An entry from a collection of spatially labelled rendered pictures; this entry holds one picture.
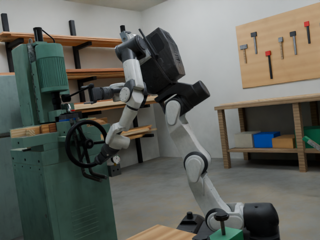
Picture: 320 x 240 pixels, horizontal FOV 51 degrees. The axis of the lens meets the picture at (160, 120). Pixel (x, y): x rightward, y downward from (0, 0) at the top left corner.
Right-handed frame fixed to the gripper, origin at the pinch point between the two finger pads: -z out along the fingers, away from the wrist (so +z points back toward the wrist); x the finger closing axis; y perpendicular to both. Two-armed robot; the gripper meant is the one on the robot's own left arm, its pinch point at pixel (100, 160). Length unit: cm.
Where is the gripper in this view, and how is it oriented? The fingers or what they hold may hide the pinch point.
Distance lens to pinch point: 201.0
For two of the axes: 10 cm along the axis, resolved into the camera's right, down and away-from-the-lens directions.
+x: 5.4, -4.1, 7.3
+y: -6.7, -7.4, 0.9
